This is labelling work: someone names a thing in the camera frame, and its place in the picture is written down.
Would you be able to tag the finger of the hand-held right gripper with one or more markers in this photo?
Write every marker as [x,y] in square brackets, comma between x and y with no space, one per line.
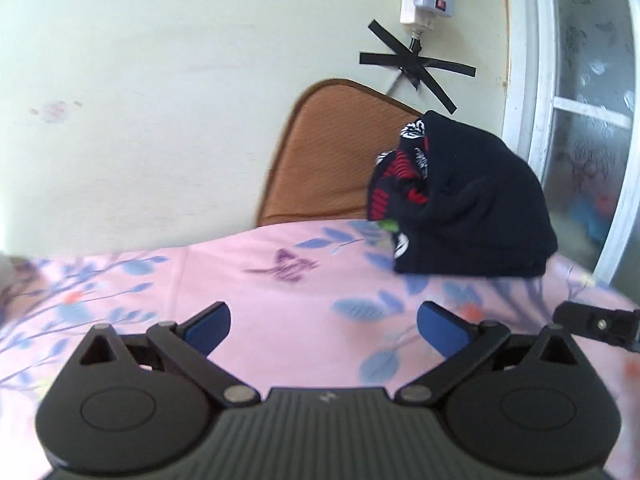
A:
[595,322]

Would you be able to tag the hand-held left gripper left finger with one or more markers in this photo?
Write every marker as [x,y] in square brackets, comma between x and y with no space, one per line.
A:
[210,327]

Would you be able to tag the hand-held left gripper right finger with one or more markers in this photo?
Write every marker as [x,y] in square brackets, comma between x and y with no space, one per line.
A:
[440,327]

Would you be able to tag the navy patterned knit sweater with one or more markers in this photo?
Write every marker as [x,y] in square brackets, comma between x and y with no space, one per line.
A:
[475,185]

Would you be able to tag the pink floral bed sheet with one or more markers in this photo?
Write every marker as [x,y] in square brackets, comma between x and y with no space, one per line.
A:
[250,285]

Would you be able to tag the dark garment with green trim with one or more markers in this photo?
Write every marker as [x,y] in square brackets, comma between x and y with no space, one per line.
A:
[387,224]

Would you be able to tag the white frosted glass door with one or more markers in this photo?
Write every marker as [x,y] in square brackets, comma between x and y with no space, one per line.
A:
[590,135]

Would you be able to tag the brown mesh cushion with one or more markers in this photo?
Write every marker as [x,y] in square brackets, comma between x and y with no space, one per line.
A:
[325,160]

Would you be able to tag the black tape cross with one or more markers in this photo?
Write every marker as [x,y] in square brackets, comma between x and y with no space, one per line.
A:
[415,62]

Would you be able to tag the small wall sticker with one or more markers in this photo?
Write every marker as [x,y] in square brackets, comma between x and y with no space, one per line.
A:
[54,111]

